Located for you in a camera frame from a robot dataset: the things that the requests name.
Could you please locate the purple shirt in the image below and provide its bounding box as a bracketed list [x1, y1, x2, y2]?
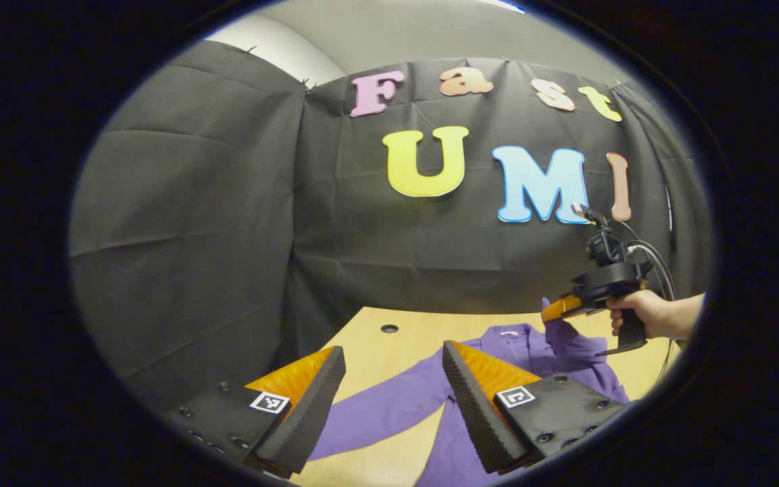
[308, 298, 632, 487]

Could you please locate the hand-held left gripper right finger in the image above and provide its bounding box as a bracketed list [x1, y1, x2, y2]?
[442, 340, 630, 474]

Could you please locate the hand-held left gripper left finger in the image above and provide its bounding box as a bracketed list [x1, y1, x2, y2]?
[163, 345, 348, 478]

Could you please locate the black cable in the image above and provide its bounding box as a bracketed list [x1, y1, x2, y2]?
[626, 220, 678, 386]

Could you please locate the black backdrop cloth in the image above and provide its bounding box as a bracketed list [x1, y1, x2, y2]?
[68, 39, 713, 413]

